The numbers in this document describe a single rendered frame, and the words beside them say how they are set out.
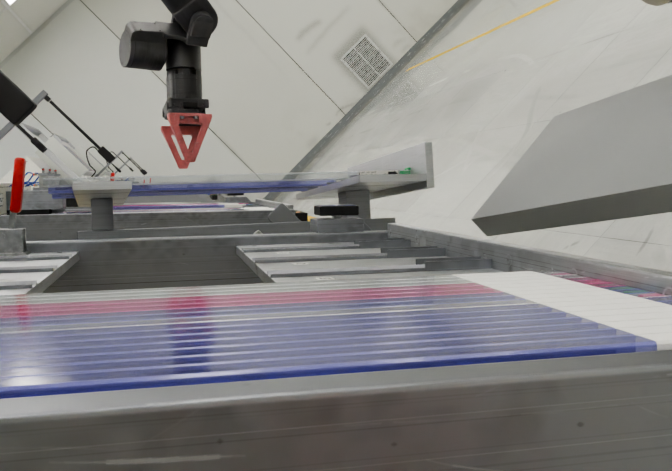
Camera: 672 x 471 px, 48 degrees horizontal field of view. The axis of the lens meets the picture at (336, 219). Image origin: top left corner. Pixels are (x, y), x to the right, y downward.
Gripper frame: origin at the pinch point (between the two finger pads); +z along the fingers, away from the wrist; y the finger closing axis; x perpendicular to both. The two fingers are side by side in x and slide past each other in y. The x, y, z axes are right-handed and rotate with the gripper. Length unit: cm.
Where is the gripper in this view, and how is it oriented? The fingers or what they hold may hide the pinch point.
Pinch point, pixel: (186, 160)
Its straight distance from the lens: 124.9
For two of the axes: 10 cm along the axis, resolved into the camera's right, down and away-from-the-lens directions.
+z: 0.4, 10.0, -0.4
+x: 9.5, -0.2, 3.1
